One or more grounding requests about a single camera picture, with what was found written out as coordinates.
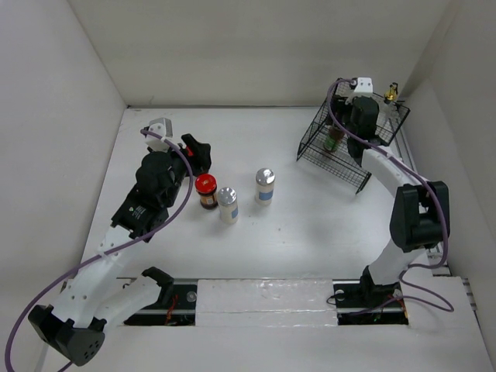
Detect black wire rack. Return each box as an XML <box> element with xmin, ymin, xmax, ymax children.
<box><xmin>297</xmin><ymin>79</ymin><xmax>410</xmax><ymax>191</ymax></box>

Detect silver lid white jar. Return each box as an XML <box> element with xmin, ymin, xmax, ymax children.
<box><xmin>255</xmin><ymin>168</ymin><xmax>275</xmax><ymax>206</ymax></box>

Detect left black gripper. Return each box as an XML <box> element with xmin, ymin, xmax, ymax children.
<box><xmin>150</xmin><ymin>134</ymin><xmax>209</xmax><ymax>208</ymax></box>

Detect clear glass bottle gold pourer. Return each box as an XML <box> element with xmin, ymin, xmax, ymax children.
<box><xmin>379</xmin><ymin>82</ymin><xmax>399</xmax><ymax>129</ymax></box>

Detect sauce bottle yellow cap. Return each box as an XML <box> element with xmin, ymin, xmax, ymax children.
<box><xmin>323</xmin><ymin>126</ymin><xmax>344</xmax><ymax>153</ymax></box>

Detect silver lid salt jar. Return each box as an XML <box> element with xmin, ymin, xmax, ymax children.
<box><xmin>217</xmin><ymin>187</ymin><xmax>239</xmax><ymax>224</ymax></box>

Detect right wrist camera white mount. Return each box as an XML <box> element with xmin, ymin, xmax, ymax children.
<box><xmin>350</xmin><ymin>77</ymin><xmax>374</xmax><ymax>95</ymax></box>

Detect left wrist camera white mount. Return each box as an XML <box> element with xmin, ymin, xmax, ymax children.
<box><xmin>143</xmin><ymin>117</ymin><xmax>173</xmax><ymax>151</ymax></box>

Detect red lid chili jar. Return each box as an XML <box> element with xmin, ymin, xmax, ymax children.
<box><xmin>195</xmin><ymin>174</ymin><xmax>218</xmax><ymax>210</ymax></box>

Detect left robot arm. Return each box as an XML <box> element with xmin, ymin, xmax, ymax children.
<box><xmin>28</xmin><ymin>128</ymin><xmax>212</xmax><ymax>367</ymax></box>

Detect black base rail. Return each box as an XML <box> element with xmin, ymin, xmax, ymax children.
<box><xmin>125</xmin><ymin>280</ymin><xmax>408</xmax><ymax>326</ymax></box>

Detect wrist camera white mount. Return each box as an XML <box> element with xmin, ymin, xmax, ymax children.
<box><xmin>350</xmin><ymin>77</ymin><xmax>374</xmax><ymax>95</ymax></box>
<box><xmin>143</xmin><ymin>117</ymin><xmax>173</xmax><ymax>151</ymax></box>

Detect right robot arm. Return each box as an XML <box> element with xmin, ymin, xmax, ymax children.
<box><xmin>327</xmin><ymin>96</ymin><xmax>450</xmax><ymax>312</ymax></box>

